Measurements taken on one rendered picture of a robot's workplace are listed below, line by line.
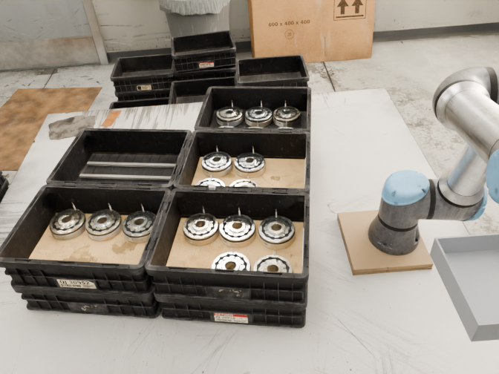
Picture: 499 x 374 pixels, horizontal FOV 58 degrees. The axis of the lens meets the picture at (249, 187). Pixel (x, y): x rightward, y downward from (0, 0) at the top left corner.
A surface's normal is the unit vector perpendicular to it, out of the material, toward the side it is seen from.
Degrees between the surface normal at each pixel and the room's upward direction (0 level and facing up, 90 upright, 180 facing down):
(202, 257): 0
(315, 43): 72
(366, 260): 1
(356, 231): 1
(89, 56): 90
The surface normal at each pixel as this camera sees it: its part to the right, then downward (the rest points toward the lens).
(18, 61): 0.05, 0.66
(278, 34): 0.06, 0.44
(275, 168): -0.06, -0.75
